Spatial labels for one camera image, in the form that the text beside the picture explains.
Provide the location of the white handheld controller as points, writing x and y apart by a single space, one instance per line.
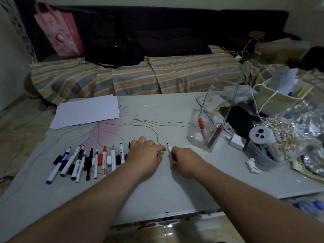
264 137

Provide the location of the patterned black and white cloth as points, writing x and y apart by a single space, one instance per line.
19 27

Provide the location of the person's left forearm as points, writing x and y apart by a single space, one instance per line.
83 207

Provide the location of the clear acrylic pen holder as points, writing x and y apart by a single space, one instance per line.
217 103

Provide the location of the small white figurine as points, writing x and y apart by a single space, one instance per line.
253 166

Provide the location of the white charger adapter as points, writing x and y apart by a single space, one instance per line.
237 142

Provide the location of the pink gift bag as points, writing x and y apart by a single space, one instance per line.
60 32

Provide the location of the stack of white paper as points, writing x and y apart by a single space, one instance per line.
86 111

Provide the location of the row of assorted pens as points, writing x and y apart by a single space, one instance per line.
78 163

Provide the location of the white papers in basket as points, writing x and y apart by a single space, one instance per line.
284 79

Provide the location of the black bag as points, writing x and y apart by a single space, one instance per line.
114 51

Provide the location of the person's right fingers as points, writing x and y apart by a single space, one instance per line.
178 153

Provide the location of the white black-tipped marker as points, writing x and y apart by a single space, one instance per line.
169 148

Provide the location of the person's left hand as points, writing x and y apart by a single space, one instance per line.
144 156

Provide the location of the blue plastic bottle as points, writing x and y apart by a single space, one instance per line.
307 207

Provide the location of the clear plastic tub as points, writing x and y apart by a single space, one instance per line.
258 159

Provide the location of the clear bag of cotton swabs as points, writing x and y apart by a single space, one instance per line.
296 129

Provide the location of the striped bed sheet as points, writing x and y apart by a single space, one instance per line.
141 75

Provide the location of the person's right hand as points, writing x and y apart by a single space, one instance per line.
188 161

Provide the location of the orange capped marker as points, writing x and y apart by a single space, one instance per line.
201 127

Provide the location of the person's right forearm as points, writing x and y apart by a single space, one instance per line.
253 210

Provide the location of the dark sofa backrest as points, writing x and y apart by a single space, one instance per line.
162 30

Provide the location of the red and black marker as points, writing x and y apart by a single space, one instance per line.
215 136

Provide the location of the black pouch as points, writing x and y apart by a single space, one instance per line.
240 121

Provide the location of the cardboard box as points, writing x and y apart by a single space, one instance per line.
281 51

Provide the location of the person's left fingers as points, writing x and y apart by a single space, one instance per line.
151 146

